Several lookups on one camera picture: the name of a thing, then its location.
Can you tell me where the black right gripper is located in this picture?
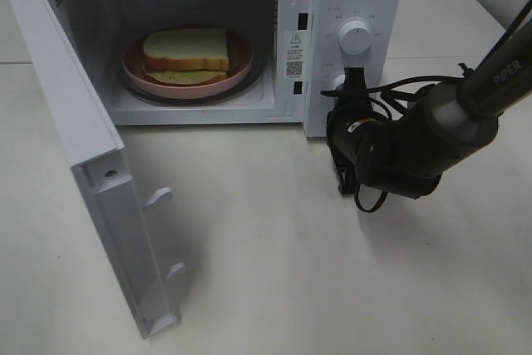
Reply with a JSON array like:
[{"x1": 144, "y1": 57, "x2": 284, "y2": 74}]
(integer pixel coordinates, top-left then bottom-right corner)
[{"x1": 325, "y1": 67, "x2": 389, "y2": 195}]

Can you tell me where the white timer knob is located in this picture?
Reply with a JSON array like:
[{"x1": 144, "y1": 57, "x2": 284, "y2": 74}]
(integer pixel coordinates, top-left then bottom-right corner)
[{"x1": 329, "y1": 74, "x2": 346, "y2": 97}]

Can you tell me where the pink round plate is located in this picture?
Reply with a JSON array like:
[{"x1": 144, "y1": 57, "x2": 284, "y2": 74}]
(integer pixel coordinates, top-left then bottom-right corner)
[{"x1": 121, "y1": 30, "x2": 254, "y2": 99}]

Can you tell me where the sandwich with lettuce and cheese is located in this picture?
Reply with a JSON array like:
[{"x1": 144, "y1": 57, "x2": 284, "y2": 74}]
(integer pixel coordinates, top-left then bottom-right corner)
[{"x1": 141, "y1": 27, "x2": 239, "y2": 86}]

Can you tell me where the white microwave door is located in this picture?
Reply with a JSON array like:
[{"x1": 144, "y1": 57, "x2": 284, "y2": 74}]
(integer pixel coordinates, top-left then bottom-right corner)
[{"x1": 9, "y1": 0, "x2": 179, "y2": 338}]

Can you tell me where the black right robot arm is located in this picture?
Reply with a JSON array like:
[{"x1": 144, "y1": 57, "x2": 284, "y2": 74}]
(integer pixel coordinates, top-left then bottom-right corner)
[{"x1": 323, "y1": 22, "x2": 531, "y2": 212}]

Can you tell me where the upper white round knob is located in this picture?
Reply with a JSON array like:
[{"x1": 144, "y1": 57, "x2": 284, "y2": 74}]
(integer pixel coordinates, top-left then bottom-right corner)
[{"x1": 337, "y1": 16, "x2": 373, "y2": 56}]

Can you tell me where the white warning label sticker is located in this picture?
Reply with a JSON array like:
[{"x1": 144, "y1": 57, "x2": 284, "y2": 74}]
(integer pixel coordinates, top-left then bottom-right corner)
[{"x1": 283, "y1": 30, "x2": 309, "y2": 81}]

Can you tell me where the glass microwave turntable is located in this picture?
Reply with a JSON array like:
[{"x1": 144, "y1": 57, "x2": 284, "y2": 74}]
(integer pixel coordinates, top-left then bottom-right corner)
[{"x1": 120, "y1": 38, "x2": 267, "y2": 106}]

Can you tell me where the white microwave oven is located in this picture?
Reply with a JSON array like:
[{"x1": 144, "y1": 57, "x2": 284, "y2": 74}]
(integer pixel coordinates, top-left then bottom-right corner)
[{"x1": 54, "y1": 0, "x2": 398, "y2": 137}]

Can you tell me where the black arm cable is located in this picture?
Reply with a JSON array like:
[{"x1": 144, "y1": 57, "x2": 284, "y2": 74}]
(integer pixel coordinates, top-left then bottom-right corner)
[{"x1": 319, "y1": 0, "x2": 532, "y2": 213}]

